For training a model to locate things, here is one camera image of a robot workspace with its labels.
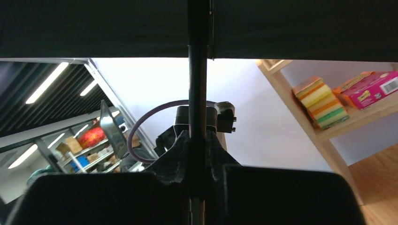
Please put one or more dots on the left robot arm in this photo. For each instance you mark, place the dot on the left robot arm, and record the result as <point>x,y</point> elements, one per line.
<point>166,139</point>

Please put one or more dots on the pink box on shelf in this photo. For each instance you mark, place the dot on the pink box on shelf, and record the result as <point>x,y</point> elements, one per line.
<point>382,84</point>

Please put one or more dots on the pink folding umbrella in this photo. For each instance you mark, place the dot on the pink folding umbrella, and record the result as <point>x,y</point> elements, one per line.
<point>349,30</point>

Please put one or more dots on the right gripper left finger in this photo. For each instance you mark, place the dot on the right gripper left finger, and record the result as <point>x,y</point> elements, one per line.
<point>101,199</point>

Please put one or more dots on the wooden shelf unit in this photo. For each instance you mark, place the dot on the wooden shelf unit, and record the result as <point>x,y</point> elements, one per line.
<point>271,69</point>

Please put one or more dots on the stack of coloured sponges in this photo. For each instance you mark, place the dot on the stack of coloured sponges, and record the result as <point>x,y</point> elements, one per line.
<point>322,105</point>

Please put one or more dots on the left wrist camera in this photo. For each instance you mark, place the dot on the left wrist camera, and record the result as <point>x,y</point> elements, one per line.
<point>226,117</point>

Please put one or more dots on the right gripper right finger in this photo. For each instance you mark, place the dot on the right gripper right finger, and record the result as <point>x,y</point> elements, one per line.
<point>270,196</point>

